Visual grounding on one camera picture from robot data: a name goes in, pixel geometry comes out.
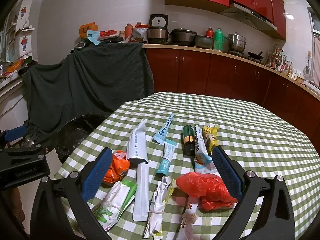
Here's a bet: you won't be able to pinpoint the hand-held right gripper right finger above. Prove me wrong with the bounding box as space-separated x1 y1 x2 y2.
211 145 295 240

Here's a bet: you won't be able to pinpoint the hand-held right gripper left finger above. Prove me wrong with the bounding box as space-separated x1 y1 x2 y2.
24 147 113 240

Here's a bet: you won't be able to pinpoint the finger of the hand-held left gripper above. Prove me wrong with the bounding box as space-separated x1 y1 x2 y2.
0 125 27 147
0 140 54 157

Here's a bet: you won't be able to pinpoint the orange plastic bag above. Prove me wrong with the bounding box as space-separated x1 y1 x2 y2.
104 150 131 187

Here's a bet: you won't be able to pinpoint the red plastic bag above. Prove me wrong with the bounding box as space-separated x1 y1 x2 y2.
176 172 238 212

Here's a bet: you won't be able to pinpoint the white blue snack packet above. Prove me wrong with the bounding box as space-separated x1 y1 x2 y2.
194 125 217 173

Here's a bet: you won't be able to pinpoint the green white wrapper bundle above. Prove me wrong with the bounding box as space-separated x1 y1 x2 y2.
91 180 138 230

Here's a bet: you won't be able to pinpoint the yellow wrapper bundle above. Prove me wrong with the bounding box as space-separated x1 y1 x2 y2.
202 125 220 155

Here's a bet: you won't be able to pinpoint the black trash bin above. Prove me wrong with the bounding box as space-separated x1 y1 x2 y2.
54 114 108 165

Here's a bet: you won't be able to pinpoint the long white paper packet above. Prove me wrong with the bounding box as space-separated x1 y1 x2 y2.
132 161 150 222

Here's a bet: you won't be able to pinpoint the white pouch blue print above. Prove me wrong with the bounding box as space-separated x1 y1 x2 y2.
126 119 149 165

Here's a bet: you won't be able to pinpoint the dark green small bottle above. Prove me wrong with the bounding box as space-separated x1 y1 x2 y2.
182 125 197 156

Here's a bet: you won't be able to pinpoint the teal white toothpaste tube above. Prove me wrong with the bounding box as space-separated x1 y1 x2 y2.
157 140 178 177

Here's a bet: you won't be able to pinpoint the white red wrapper bundle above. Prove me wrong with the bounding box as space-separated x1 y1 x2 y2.
179 202 198 240

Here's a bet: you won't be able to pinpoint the white paper bundle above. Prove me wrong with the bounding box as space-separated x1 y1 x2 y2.
144 176 178 239

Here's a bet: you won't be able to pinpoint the light blue tube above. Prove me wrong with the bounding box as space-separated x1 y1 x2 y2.
153 113 175 144

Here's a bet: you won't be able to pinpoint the steel kettle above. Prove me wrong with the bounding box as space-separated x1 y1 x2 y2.
21 135 36 148

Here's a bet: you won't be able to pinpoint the white cabinet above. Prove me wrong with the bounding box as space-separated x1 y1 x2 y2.
0 77 28 126

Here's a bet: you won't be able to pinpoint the green checked tablecloth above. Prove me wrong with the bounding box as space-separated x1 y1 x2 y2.
54 92 314 240

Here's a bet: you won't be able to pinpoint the orange flat packet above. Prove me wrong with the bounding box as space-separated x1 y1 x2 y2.
6 60 24 73

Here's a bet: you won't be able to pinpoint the dark green blanket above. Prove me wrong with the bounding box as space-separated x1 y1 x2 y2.
22 42 154 143

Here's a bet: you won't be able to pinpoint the red lower cabinets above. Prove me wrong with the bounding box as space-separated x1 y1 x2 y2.
146 48 320 140

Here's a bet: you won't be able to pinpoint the black wok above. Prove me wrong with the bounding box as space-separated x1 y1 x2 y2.
247 51 264 61

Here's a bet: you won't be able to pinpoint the row of sauce bottles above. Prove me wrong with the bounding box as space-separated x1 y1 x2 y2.
281 60 300 79

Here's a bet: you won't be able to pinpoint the light blue card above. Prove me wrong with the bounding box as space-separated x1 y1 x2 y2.
87 31 101 45

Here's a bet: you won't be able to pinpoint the spice rack with bottles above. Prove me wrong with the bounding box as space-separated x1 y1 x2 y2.
266 44 285 70

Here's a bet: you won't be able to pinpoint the orange paper bag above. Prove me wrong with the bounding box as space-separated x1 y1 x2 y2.
79 22 98 40

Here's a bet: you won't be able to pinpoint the steel steamer pot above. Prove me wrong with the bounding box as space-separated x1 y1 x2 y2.
227 33 248 53

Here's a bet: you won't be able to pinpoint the grey bowl pot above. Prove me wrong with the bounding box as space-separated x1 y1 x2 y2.
194 35 214 49

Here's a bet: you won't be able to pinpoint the green thermos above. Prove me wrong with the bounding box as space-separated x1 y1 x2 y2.
213 28 227 52

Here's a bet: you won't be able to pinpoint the beige countertop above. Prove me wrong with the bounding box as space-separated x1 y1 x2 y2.
142 44 320 92

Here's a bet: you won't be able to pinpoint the black lidded pot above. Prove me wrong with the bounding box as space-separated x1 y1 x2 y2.
170 28 198 47

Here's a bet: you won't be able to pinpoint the printed snack bag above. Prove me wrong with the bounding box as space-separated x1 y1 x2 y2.
131 27 148 43

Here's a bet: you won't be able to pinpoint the pink window curtain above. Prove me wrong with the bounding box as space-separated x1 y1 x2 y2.
312 32 320 88

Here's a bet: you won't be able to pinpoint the silver black rice cooker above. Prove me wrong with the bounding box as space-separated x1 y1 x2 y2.
147 14 169 44

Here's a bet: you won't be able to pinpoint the grey range hood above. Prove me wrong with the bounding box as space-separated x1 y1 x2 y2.
217 2 278 32

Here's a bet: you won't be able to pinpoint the flower wall poster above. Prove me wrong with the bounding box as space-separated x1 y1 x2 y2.
20 0 32 19
19 35 33 53

